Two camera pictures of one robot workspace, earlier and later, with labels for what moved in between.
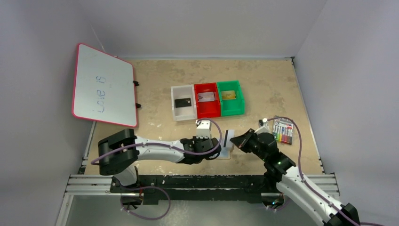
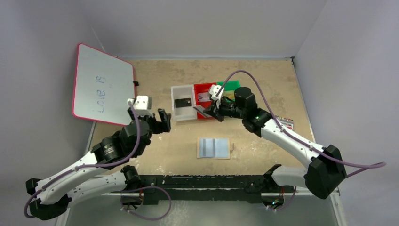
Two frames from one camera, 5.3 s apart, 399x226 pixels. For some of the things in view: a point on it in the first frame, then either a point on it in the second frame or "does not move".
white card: (206, 97) does not move
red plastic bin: (207, 108) does not move
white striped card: (229, 134) -> (199, 108)
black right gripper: (249, 141) -> (215, 109)
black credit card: (182, 102) does not move
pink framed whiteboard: (104, 87) does not move
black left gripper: (213, 149) -> (157, 124)
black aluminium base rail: (188, 189) does not move
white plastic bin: (183, 113) does not move
